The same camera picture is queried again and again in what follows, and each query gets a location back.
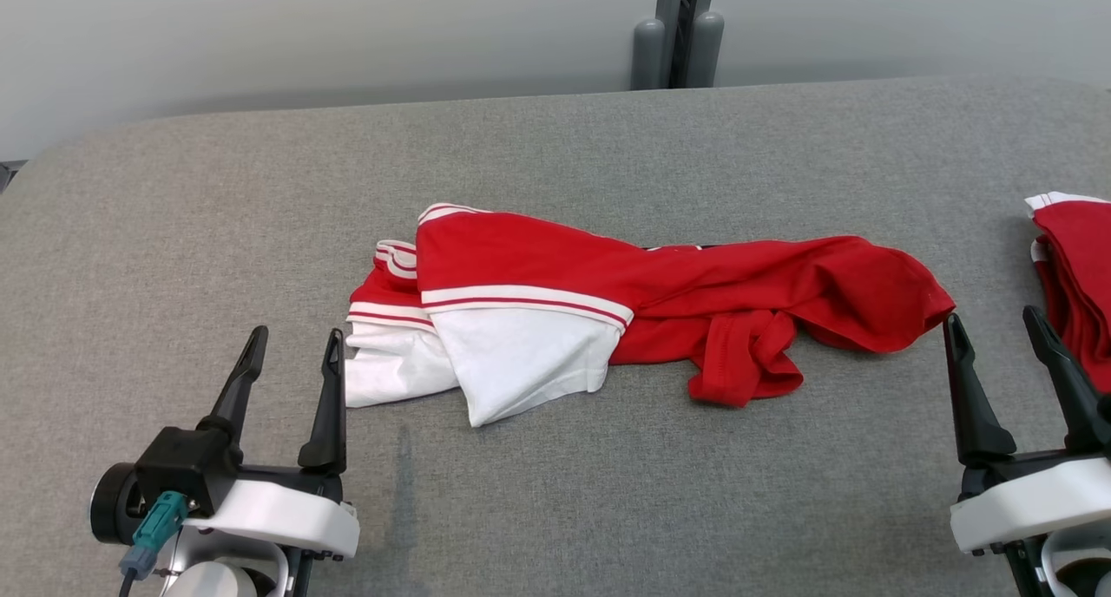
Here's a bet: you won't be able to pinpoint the teal plug black cable left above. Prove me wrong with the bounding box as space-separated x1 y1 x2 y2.
118 491 190 597

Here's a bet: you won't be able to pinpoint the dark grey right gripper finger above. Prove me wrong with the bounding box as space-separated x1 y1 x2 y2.
943 313 1017 468
1022 305 1111 456

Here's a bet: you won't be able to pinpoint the red basketball jersey white trim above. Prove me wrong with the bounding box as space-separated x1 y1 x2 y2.
345 202 956 428

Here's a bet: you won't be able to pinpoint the red shorts with white stripe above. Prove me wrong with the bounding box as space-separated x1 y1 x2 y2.
1024 192 1111 394

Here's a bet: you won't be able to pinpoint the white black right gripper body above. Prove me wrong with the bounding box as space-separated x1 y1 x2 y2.
950 448 1111 555

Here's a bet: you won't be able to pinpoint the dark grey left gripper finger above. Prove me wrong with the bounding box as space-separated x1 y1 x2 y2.
297 328 348 475
196 325 270 466

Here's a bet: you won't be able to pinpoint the grey metal partition post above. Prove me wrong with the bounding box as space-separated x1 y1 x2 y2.
631 0 726 91

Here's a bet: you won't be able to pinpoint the grey fabric sofa cushion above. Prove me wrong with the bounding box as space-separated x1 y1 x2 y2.
0 75 1111 597

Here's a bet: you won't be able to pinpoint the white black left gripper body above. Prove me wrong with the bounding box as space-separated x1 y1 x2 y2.
182 465 360 561

